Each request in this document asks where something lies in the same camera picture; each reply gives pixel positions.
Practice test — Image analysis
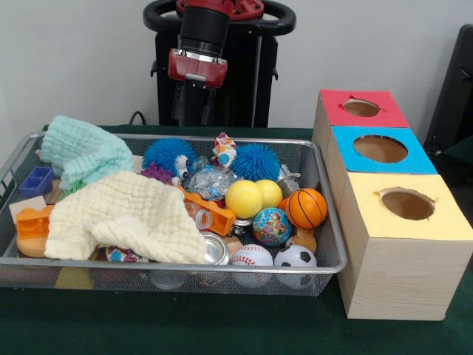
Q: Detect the small orange basketball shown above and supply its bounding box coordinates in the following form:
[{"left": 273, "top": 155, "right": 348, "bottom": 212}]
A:
[{"left": 287, "top": 188, "right": 328, "bottom": 230}]

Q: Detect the shallow clear mesh bin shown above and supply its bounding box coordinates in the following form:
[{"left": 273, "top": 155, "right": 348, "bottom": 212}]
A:
[{"left": 0, "top": 132, "right": 348, "bottom": 298}]

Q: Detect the small baseball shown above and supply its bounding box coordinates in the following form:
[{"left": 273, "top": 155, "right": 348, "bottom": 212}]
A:
[{"left": 231, "top": 244, "right": 275, "bottom": 288}]

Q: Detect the dark green table cloth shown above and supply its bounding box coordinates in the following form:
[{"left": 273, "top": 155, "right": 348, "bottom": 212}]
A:
[{"left": 0, "top": 124, "right": 473, "bottom": 355}]

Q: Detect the blue spiky ball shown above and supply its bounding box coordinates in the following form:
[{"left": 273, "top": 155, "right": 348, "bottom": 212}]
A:
[
  {"left": 231, "top": 143, "right": 282, "bottom": 183},
  {"left": 142, "top": 137, "right": 197, "bottom": 178}
]

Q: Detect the wooden box with three holes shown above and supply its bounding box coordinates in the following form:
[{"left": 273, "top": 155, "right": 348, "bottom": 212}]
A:
[{"left": 312, "top": 89, "right": 473, "bottom": 322}]

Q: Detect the small yellow ball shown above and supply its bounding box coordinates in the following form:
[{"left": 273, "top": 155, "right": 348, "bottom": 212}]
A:
[{"left": 255, "top": 179, "right": 284, "bottom": 209}]

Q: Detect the globe print ball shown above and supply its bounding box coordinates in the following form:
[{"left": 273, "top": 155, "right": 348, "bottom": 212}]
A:
[{"left": 253, "top": 207, "right": 293, "bottom": 248}]

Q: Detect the black chair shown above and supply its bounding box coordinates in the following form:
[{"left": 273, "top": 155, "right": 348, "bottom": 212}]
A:
[{"left": 425, "top": 24, "right": 473, "bottom": 167}]

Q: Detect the large yellow ball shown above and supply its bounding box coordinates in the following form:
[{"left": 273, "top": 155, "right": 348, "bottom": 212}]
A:
[{"left": 225, "top": 180, "right": 264, "bottom": 220}]

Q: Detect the cream waffle cloth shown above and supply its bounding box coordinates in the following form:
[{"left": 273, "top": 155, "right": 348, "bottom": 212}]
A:
[{"left": 44, "top": 171, "right": 208, "bottom": 265}]

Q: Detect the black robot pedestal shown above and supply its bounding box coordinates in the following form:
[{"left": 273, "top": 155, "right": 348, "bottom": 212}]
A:
[{"left": 143, "top": 0, "right": 296, "bottom": 128}]

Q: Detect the mint green cloth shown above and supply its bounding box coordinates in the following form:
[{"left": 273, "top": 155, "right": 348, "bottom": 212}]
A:
[{"left": 40, "top": 115, "right": 136, "bottom": 192}]

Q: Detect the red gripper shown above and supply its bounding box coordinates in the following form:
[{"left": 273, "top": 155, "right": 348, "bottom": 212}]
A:
[{"left": 168, "top": 49, "right": 228, "bottom": 126}]

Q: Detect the small soccer ball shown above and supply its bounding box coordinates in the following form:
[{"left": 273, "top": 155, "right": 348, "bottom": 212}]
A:
[{"left": 273, "top": 244, "right": 319, "bottom": 289}]

